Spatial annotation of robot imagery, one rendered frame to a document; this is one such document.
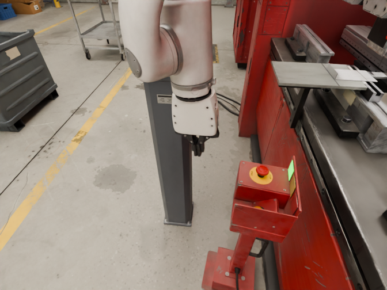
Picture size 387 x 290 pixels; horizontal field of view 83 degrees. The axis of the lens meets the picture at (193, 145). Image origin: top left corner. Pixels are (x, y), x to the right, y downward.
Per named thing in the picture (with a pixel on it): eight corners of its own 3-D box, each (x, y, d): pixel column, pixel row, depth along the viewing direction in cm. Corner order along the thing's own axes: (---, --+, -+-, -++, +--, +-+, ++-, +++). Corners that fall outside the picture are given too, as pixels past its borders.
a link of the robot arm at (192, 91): (218, 68, 45) (219, 82, 47) (177, 67, 47) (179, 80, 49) (211, 87, 39) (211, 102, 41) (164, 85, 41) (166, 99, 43)
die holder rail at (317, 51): (291, 40, 141) (296, 23, 135) (301, 40, 141) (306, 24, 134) (312, 72, 104) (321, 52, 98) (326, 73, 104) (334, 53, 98)
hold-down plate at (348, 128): (311, 91, 91) (314, 84, 89) (325, 92, 90) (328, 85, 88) (338, 137, 69) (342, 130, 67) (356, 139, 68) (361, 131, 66)
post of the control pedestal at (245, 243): (231, 261, 113) (248, 201, 77) (241, 264, 112) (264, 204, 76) (229, 272, 109) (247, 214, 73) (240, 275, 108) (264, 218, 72)
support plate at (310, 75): (270, 63, 84) (271, 61, 83) (344, 67, 81) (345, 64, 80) (278, 85, 70) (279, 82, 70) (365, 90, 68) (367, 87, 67)
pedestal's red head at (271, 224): (235, 182, 83) (242, 147, 71) (279, 190, 80) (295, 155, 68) (228, 231, 69) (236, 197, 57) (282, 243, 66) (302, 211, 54)
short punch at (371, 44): (363, 45, 72) (379, 12, 66) (370, 45, 72) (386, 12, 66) (378, 56, 65) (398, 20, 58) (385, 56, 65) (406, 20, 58)
